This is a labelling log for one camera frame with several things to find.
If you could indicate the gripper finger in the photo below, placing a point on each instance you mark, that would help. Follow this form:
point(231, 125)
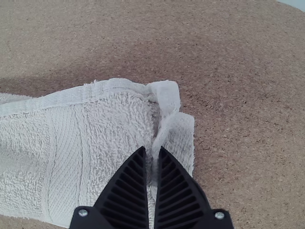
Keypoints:
point(178, 198)
point(124, 198)

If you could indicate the pale towel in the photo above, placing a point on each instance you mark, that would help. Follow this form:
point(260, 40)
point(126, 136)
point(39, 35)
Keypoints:
point(71, 148)

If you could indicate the cork mat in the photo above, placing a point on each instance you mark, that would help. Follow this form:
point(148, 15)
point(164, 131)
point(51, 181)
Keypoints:
point(238, 95)

